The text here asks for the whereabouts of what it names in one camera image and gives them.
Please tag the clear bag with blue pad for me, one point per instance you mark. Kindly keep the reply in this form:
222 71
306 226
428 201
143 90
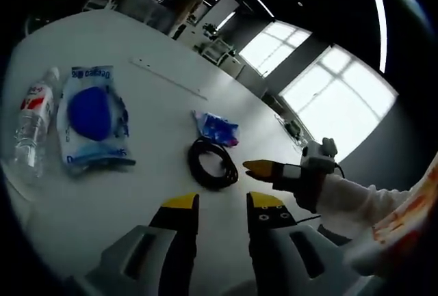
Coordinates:
92 115

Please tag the grey counter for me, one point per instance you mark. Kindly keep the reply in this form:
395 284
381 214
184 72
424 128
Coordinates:
154 14

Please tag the white table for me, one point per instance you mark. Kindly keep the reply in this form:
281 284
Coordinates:
119 203

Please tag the blue tissue pack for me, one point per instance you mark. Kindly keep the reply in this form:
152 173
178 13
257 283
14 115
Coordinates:
215 126

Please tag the clear plastic bottle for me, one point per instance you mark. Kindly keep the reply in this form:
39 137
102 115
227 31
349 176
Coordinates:
32 121

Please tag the person's white printed clothing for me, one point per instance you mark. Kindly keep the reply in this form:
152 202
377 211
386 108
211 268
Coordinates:
403 221

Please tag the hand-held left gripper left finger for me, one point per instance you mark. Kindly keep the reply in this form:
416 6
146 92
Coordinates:
178 234

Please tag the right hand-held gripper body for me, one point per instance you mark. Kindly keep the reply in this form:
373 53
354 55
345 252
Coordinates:
318 156

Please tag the white inset power strip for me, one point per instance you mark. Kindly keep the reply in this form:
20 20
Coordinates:
138 62

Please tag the large window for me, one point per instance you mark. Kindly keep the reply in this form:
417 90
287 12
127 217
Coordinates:
273 48
338 104

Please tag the white office chair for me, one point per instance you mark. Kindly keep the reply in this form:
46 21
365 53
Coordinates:
219 50

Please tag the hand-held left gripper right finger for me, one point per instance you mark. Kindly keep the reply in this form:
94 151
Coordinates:
270 234

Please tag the green potted plant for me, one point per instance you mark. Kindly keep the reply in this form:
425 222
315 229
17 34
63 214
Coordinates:
209 29

